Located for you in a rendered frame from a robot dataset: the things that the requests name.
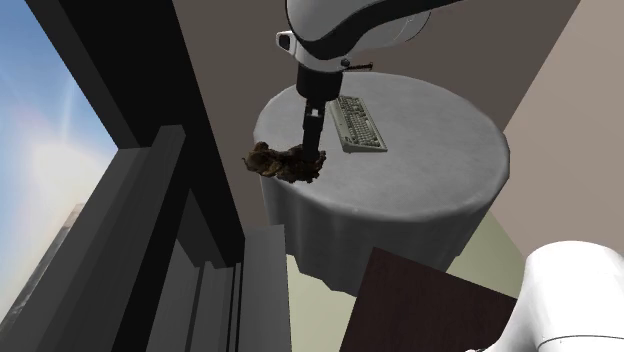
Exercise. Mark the brown lumpy object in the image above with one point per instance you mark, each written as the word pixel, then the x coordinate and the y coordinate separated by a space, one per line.
pixel 275 163

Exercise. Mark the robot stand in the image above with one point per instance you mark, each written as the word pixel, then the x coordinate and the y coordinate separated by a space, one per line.
pixel 414 312

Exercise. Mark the round table with white cloth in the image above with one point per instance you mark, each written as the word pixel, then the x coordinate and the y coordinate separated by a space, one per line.
pixel 419 166

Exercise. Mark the beige computer keyboard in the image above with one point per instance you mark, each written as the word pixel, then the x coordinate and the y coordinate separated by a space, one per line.
pixel 359 126

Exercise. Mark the thin black object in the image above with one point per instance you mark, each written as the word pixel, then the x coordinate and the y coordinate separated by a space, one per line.
pixel 362 66

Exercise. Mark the window with dark frame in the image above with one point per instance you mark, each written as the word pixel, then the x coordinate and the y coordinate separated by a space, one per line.
pixel 44 146

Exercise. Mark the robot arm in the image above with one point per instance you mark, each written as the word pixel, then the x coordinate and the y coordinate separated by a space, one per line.
pixel 341 19

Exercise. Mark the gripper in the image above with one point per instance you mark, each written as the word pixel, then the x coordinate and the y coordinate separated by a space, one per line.
pixel 318 86

